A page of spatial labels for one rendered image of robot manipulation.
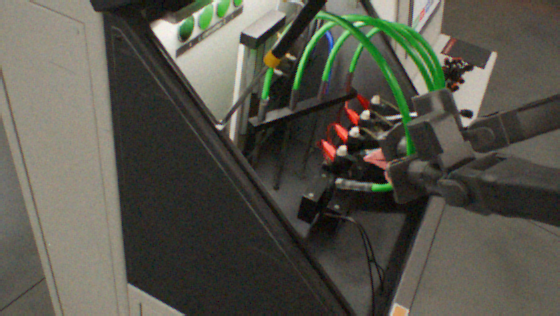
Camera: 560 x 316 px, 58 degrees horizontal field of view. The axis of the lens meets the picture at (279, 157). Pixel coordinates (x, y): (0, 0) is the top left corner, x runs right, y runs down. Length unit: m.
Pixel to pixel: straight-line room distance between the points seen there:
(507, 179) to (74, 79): 0.65
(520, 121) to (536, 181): 0.33
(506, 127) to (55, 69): 0.75
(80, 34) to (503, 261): 2.26
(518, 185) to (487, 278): 1.96
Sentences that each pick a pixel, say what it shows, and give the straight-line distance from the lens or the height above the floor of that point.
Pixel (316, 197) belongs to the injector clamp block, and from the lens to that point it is 1.16.
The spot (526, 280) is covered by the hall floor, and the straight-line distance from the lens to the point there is 2.67.
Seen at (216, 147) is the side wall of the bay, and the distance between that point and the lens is 0.76.
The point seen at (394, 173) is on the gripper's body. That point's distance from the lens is 0.82.
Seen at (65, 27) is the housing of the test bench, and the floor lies 1.40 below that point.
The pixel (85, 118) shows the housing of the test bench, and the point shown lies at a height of 1.23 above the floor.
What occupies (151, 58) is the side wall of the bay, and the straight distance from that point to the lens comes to 0.74.
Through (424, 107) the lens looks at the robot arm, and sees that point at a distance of 0.93.
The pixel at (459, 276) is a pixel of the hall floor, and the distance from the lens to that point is 2.51.
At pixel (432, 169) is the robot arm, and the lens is 0.77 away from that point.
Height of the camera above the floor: 1.79
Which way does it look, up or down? 41 degrees down
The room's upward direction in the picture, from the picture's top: 11 degrees clockwise
